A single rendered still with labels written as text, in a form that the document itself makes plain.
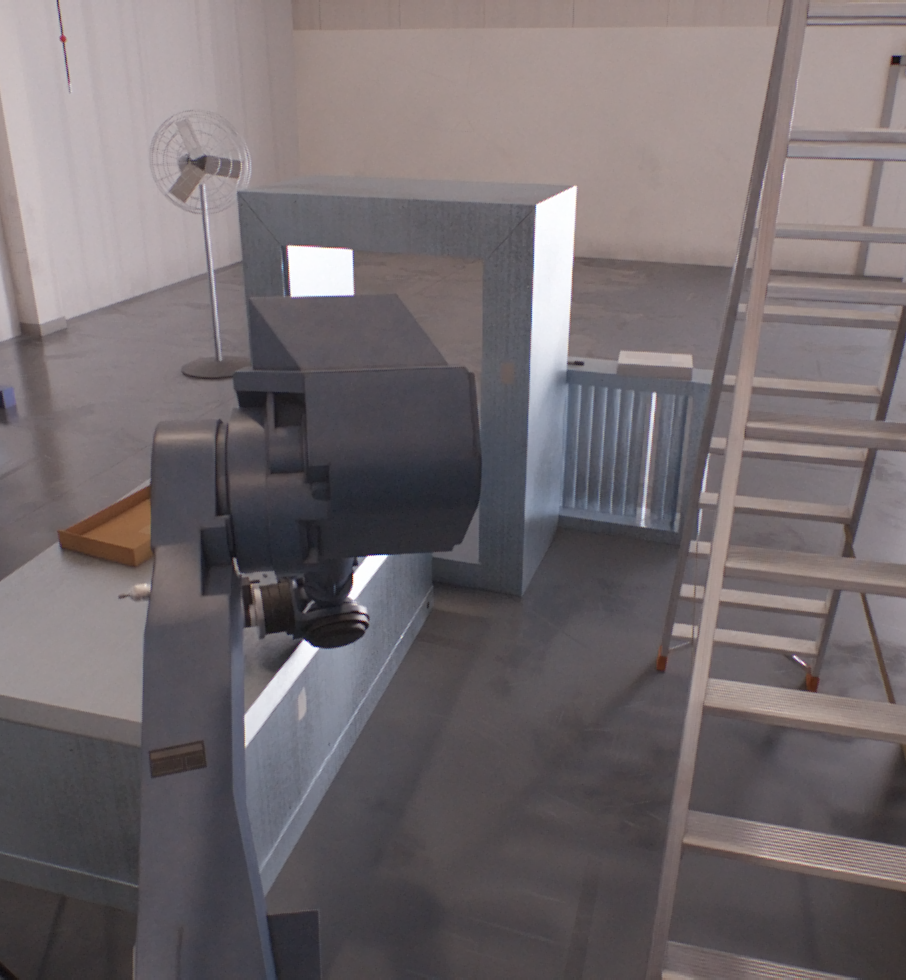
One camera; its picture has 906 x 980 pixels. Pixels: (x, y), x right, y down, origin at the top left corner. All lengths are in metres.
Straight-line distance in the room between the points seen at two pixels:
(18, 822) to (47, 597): 0.59
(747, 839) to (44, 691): 1.61
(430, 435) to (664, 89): 10.06
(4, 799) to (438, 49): 10.16
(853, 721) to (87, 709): 1.63
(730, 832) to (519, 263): 2.31
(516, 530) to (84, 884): 2.02
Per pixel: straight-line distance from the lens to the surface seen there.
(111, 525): 3.25
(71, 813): 2.68
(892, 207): 11.24
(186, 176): 6.91
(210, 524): 1.34
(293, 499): 1.34
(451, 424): 1.29
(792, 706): 1.68
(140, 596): 2.38
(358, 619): 2.39
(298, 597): 2.42
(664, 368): 4.23
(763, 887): 2.88
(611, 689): 3.48
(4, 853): 2.94
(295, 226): 3.83
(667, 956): 1.82
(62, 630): 2.72
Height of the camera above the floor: 2.00
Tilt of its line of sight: 24 degrees down
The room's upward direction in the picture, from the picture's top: straight up
